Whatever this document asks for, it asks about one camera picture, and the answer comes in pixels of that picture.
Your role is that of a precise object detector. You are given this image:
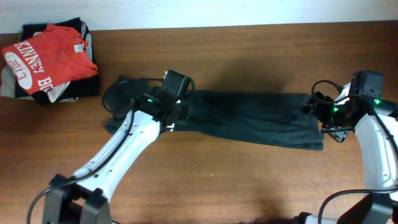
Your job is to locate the dark green t-shirt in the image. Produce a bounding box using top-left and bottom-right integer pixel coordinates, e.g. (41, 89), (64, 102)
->
(102, 77), (324, 151)

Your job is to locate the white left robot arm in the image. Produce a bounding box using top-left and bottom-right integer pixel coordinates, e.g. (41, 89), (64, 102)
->
(42, 70), (195, 224)

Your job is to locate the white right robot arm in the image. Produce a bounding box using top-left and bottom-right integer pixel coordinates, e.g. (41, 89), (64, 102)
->
(297, 70), (397, 224)

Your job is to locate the black folded t-shirt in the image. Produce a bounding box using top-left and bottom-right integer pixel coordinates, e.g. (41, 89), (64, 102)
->
(20, 17), (100, 105)

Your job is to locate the white folded t-shirt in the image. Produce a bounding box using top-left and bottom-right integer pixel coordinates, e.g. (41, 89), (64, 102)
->
(47, 82), (70, 103)

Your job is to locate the red folded t-shirt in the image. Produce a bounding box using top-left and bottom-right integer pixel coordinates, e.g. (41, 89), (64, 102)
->
(1, 24), (98, 95)

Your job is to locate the grey folded t-shirt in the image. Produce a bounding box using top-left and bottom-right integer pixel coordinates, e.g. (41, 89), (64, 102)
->
(1, 65), (79, 102)

